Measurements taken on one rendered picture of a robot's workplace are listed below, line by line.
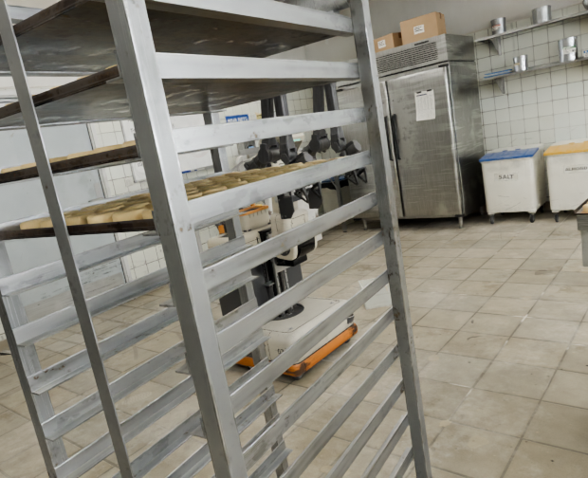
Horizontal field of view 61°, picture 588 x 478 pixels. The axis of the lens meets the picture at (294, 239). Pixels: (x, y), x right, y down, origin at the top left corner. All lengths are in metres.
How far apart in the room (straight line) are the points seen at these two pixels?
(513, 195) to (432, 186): 0.83
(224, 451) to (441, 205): 5.23
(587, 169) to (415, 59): 2.03
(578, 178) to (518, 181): 0.56
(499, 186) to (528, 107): 1.01
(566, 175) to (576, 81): 1.10
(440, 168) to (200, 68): 5.10
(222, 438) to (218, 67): 0.49
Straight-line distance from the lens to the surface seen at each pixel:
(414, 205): 5.91
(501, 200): 5.83
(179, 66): 0.68
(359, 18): 1.11
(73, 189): 5.07
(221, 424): 0.67
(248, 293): 1.39
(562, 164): 5.62
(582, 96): 6.21
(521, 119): 6.34
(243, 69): 0.77
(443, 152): 5.67
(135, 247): 1.12
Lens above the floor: 1.30
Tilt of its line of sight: 11 degrees down
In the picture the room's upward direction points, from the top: 10 degrees counter-clockwise
